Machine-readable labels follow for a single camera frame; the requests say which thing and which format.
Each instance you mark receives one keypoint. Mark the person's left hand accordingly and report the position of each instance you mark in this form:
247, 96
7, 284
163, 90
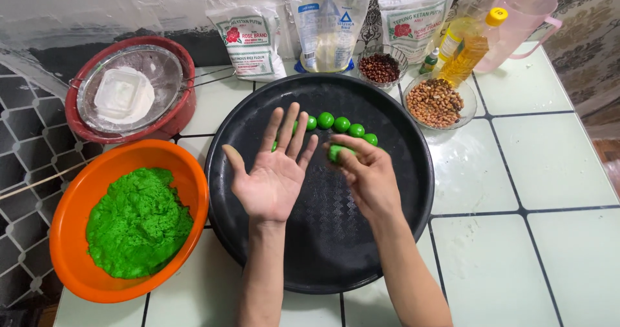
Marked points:
271, 176

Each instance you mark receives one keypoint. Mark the person's right hand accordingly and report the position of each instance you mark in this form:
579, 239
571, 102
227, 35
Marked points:
373, 181

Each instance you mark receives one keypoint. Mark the green dough lump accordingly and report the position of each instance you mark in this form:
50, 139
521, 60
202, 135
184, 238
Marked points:
335, 152

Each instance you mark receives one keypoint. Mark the row of green dough balls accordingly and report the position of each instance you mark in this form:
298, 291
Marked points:
342, 124

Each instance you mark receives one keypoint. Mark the black round tray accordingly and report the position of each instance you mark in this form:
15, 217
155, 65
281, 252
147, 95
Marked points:
319, 249

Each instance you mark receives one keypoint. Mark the peanuts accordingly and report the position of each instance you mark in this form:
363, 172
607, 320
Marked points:
433, 103

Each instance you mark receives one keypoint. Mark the red plastic bowl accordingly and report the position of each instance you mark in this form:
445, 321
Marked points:
179, 116

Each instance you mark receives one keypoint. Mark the red beans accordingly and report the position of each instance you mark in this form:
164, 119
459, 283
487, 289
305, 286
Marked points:
379, 68

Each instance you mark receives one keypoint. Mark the wide glass bowl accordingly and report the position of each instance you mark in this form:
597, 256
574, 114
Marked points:
469, 101

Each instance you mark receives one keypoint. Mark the small green dropper bottle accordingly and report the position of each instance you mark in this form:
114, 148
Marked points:
429, 61

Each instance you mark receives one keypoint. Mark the rice flour bag rose print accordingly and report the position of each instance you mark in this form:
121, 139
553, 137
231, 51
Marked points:
411, 24
249, 41

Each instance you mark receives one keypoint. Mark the green dough mass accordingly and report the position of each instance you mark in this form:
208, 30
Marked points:
138, 225

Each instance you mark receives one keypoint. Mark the white flour heap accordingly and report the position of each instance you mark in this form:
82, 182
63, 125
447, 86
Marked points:
145, 101

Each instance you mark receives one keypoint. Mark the metal mesh sieve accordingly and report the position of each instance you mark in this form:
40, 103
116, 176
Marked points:
164, 70

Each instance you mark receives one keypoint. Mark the cooking oil bottle yellow cap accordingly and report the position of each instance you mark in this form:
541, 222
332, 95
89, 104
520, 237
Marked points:
465, 50

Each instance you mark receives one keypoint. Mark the flour bag blue print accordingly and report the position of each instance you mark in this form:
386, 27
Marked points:
327, 26

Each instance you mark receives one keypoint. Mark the white square plastic container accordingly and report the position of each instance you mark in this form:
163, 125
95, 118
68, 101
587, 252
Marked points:
118, 94

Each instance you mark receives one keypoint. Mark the orange plastic bowl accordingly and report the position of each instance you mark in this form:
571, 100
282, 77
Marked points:
77, 249

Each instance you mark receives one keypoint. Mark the pink plastic pitcher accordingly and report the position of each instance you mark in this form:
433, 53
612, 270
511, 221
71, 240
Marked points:
523, 21

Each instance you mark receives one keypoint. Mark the thin wooden stick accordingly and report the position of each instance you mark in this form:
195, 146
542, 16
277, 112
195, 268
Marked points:
43, 179

